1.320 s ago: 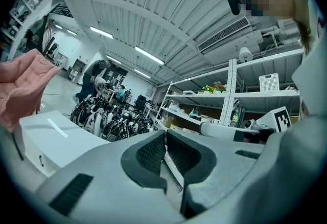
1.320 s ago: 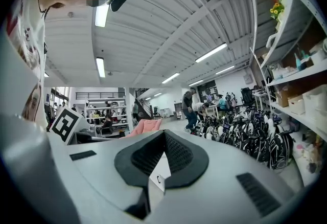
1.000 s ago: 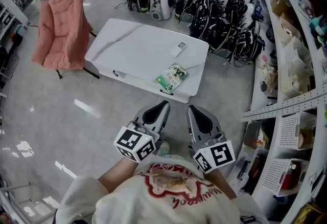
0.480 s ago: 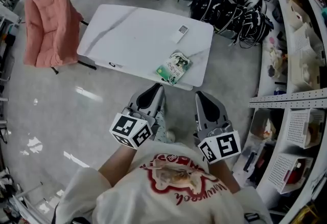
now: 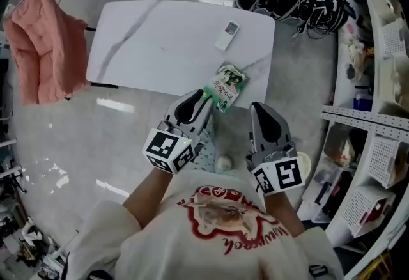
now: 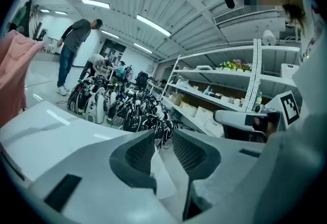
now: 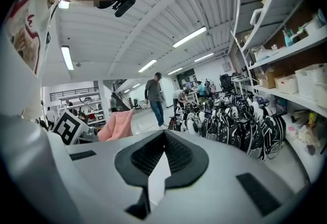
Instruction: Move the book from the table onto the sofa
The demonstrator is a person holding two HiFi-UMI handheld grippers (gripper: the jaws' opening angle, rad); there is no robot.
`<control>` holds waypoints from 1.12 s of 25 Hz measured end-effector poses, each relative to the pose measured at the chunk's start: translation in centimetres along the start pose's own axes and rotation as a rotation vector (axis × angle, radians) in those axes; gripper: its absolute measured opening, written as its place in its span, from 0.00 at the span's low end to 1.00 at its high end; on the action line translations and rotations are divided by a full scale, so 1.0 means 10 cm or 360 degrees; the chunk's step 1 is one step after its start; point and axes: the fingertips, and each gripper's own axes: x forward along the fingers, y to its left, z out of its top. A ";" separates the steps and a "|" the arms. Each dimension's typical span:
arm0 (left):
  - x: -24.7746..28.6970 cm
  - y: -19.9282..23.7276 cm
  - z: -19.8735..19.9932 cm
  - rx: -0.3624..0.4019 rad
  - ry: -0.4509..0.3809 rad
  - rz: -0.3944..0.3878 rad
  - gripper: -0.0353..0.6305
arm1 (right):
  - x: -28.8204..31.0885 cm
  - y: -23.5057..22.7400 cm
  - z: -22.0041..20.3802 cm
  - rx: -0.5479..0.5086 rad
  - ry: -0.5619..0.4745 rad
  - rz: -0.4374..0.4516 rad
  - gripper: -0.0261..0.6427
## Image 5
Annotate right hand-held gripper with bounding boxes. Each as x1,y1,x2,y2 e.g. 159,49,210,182
245,102,304,197

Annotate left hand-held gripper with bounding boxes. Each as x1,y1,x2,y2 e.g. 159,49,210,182
142,89,214,175

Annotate green cover book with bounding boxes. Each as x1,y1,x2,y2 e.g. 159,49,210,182
204,63,249,113

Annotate person's left forearm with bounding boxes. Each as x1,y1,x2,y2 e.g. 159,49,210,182
122,165,175,228

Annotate person's right forearm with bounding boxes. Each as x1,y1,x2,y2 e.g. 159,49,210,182
263,191,306,238

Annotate white marble coffee table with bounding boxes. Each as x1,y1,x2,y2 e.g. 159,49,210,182
85,0,275,107

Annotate person's star-patterned trousers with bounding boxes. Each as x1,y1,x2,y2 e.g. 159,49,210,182
191,117,221,174

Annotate beige mesh wastebasket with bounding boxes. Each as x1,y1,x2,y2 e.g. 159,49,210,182
296,151,313,180

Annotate person's white slipper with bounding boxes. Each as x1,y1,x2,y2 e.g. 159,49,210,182
216,154,236,175

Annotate white remote control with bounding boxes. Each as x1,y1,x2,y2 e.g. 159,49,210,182
214,20,240,52

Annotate blue box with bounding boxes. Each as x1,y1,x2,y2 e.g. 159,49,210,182
353,96,374,113

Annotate white perforated shelving rack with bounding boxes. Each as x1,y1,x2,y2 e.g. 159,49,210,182
295,0,409,280

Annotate white perforated storage basket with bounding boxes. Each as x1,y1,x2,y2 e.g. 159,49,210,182
382,19,408,56
367,134,409,189
343,185,397,238

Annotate person's white printed t-shirt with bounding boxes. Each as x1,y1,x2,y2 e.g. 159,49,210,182
65,169,344,280

